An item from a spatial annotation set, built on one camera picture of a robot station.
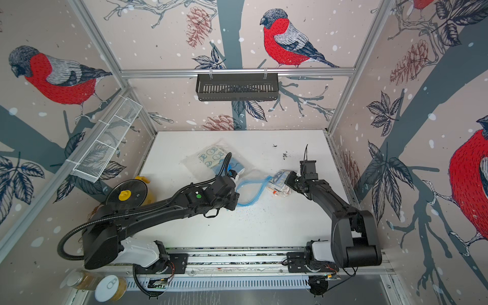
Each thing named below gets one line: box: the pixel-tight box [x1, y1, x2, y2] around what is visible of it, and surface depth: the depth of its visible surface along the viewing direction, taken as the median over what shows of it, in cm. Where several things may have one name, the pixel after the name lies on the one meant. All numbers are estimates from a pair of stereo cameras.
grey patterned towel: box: [266, 169, 292, 198], surface depth 93 cm
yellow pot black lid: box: [105, 176, 156, 208], surface depth 82 cm
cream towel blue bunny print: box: [197, 145, 227, 168], surface depth 109 cm
